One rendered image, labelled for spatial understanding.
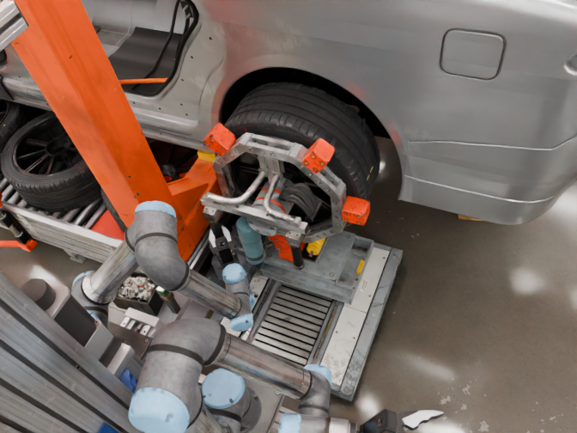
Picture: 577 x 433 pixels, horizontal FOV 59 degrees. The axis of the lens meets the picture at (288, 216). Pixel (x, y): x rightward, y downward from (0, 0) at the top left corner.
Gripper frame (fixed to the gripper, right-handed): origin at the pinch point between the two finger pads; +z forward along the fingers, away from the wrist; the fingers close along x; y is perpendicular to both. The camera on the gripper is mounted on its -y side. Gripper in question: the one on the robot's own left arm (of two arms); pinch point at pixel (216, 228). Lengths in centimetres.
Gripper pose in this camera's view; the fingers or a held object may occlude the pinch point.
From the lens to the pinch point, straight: 198.9
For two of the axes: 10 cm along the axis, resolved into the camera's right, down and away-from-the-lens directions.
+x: 9.2, -3.6, 1.4
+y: 1.2, 6.0, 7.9
